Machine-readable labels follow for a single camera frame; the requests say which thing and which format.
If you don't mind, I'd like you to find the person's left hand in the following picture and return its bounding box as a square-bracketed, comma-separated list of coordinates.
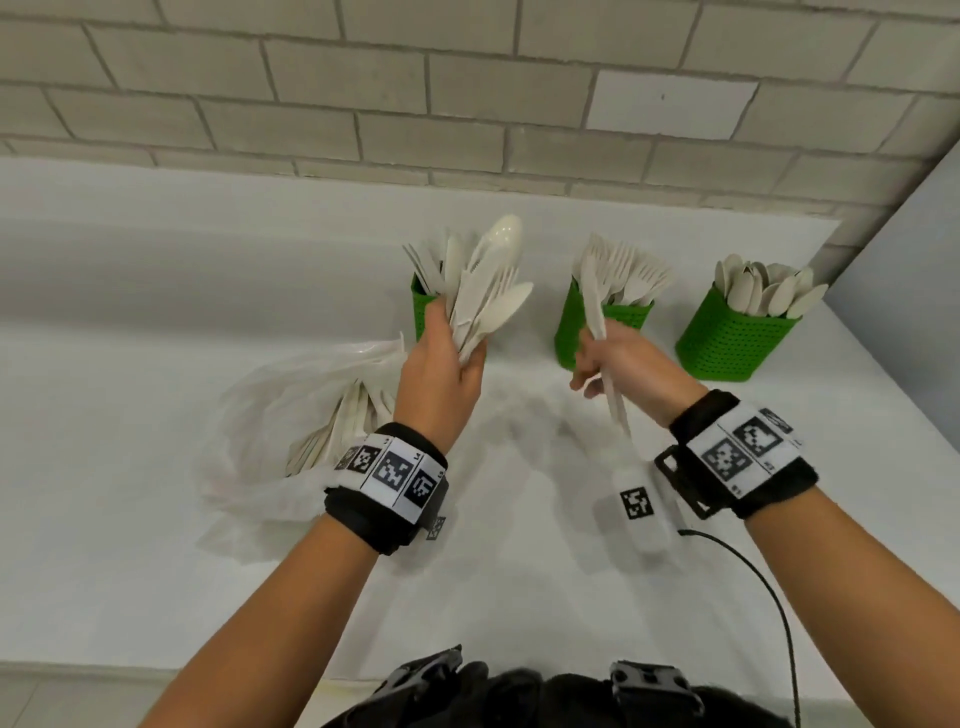
[393, 296, 489, 455]

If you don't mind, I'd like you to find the person's right hand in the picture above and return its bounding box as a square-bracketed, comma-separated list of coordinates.
[569, 318, 710, 429]

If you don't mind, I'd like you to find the white plastic knife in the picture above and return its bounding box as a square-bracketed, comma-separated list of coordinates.
[581, 254, 633, 438]

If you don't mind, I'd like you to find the bunch of white plastic knives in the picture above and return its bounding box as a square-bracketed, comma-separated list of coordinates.
[402, 232, 451, 298]

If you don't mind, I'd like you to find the handful of white plastic cutlery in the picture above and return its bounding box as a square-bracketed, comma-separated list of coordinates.
[442, 215, 535, 369]

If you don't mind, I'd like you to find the clear plastic bag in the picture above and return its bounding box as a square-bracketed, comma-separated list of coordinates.
[196, 337, 406, 564]

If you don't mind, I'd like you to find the person's left forearm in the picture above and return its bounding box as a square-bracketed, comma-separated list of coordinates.
[138, 513, 380, 728]

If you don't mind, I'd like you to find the person's right forearm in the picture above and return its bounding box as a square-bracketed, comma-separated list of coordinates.
[742, 487, 960, 728]

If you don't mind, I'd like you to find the person's black clothing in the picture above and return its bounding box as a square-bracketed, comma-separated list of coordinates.
[322, 648, 796, 728]

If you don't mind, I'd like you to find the black left wrist band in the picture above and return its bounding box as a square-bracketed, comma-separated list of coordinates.
[323, 422, 450, 558]

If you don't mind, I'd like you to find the black wrist band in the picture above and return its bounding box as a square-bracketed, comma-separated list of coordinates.
[653, 389, 820, 521]
[323, 422, 450, 558]

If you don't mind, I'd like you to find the black right wrist band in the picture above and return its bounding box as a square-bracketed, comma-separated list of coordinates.
[653, 389, 820, 521]

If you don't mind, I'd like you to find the black harness buckle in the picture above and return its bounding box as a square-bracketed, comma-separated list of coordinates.
[608, 659, 706, 714]
[367, 644, 464, 703]

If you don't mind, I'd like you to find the black right camera cable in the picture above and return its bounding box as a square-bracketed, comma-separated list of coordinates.
[677, 528, 802, 728]

